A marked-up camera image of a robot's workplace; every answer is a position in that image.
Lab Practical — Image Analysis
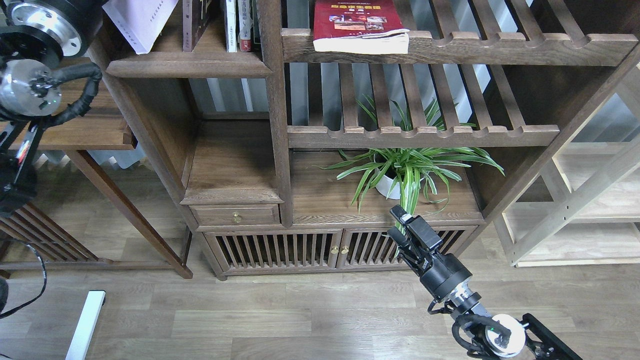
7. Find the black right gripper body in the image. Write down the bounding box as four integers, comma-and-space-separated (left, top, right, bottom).
398, 216, 473, 303

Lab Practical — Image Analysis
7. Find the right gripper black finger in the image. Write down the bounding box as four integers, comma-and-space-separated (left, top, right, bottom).
390, 204, 414, 224

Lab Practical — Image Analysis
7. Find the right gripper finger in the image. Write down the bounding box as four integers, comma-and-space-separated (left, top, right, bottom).
387, 227, 409, 249

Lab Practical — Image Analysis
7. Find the white lavender book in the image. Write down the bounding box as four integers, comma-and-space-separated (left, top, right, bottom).
102, 0, 178, 55

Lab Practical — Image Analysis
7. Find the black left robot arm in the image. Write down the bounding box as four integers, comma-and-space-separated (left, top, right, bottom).
0, 0, 105, 218

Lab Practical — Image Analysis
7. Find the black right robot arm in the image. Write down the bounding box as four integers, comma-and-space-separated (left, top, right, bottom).
387, 205, 579, 360

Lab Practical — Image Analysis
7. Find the light wooden shelf rack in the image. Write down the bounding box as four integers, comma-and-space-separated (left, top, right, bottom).
494, 66, 640, 267

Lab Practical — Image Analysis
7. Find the red book on shelf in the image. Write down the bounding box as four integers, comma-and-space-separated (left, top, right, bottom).
313, 0, 410, 55

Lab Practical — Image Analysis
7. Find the right slatted cabinet door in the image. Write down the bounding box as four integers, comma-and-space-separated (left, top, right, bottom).
330, 225, 477, 271

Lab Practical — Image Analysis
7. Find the slatted cabinet door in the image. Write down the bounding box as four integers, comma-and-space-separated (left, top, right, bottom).
330, 225, 477, 271
205, 229, 343, 276

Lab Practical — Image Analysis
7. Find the green spider plant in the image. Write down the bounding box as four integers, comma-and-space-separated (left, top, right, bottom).
320, 95, 506, 256

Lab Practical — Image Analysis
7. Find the left slatted cabinet door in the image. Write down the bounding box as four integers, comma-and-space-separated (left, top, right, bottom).
205, 229, 343, 276

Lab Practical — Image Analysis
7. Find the dark wooden bookshelf cabinet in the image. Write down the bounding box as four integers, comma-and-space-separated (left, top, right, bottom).
87, 0, 639, 280

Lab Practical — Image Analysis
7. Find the small wooden drawer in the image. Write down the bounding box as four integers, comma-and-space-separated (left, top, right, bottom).
189, 203, 280, 226

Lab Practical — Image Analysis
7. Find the red spine upright book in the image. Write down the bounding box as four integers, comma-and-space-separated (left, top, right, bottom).
237, 0, 254, 52

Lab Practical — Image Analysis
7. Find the white upright book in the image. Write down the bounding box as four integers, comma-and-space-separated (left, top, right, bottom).
222, 0, 238, 53

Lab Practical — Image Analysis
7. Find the dark wooden side table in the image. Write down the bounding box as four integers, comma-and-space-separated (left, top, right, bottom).
1, 84, 193, 279

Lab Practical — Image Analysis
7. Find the dark slatted wooden bench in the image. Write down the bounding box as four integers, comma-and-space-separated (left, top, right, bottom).
1, 203, 115, 267

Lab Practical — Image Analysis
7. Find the white metal leg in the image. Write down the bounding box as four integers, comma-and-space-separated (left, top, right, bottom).
65, 290, 106, 360

